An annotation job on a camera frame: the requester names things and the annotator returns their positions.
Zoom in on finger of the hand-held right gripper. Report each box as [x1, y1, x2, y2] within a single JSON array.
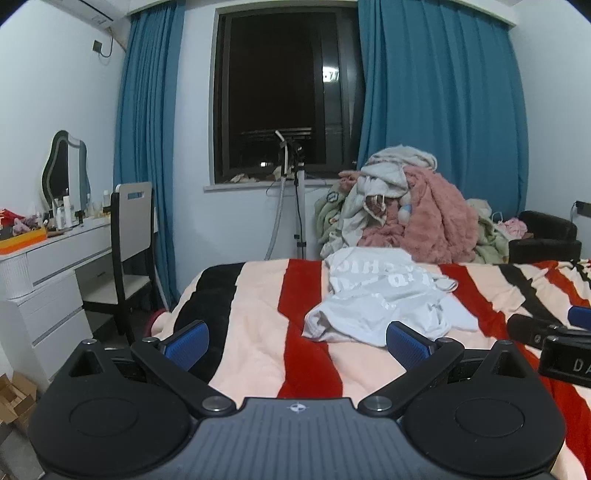
[[507, 314, 572, 350], [567, 305, 591, 330]]

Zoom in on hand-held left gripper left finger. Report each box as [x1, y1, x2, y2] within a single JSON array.
[[52, 320, 236, 418]]

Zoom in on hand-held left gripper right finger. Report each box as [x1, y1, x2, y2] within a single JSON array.
[[358, 320, 541, 418]]

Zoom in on white printed t-shirt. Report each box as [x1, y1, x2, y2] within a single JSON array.
[[302, 247, 481, 348]]

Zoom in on black armchair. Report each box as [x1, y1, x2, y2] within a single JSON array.
[[508, 210, 583, 266]]

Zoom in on striped fleece blanket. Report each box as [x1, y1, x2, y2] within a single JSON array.
[[150, 258, 591, 480]]

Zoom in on pale green cloth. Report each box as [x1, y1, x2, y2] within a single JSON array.
[[475, 215, 511, 265]]

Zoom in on small pink cloth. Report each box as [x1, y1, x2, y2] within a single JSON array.
[[496, 217, 530, 241]]

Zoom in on pink fluffy blanket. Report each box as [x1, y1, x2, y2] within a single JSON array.
[[339, 165, 478, 265]]

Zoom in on cream cloth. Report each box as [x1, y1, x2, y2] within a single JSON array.
[[466, 198, 498, 223]]

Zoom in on black and white chair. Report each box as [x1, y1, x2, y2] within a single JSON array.
[[81, 181, 161, 347]]

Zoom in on white dresser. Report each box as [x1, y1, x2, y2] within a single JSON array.
[[0, 215, 115, 393]]

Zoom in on pale green patterned blanket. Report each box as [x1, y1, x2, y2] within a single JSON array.
[[315, 182, 370, 259]]

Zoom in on grey white garment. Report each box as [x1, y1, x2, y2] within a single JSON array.
[[360, 145, 437, 219]]

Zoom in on white tripod stand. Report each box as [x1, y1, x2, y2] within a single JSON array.
[[277, 138, 311, 261]]

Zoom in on cardboard box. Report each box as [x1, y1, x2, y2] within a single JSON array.
[[0, 371, 38, 437]]

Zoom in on cosmetic bottles group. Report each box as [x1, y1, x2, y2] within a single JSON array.
[[46, 189, 114, 232]]

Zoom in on orange box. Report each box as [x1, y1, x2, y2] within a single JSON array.
[[0, 228, 49, 256]]

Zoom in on narrow blue curtain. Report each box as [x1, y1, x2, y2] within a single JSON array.
[[113, 4, 185, 310]]

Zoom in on wavy vanity mirror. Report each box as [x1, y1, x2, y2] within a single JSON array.
[[41, 130, 92, 210]]

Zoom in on wide blue curtain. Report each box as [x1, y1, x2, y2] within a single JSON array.
[[356, 0, 529, 217]]

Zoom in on dark window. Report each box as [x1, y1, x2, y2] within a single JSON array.
[[213, 6, 370, 183]]

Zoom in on white air conditioner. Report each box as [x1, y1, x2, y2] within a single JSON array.
[[44, 0, 131, 24]]

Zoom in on black wall cable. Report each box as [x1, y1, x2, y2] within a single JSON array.
[[96, 27, 115, 59]]

